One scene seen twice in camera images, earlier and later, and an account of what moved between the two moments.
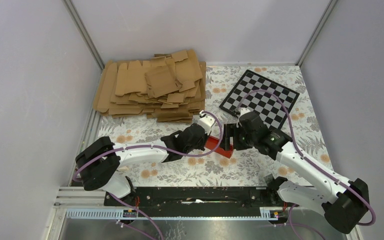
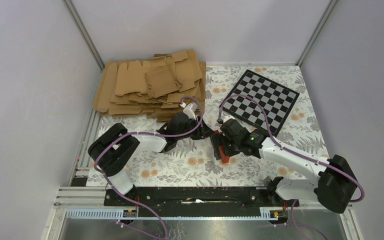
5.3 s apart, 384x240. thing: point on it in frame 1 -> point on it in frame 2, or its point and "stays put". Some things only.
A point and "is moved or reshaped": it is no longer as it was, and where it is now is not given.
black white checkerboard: x=260 y=102 stays put
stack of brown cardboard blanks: x=171 y=87 stays put
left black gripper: x=201 y=147 -> x=202 y=132
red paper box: x=213 y=143 is moved or reshaped
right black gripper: x=232 y=130 -> x=219 y=139
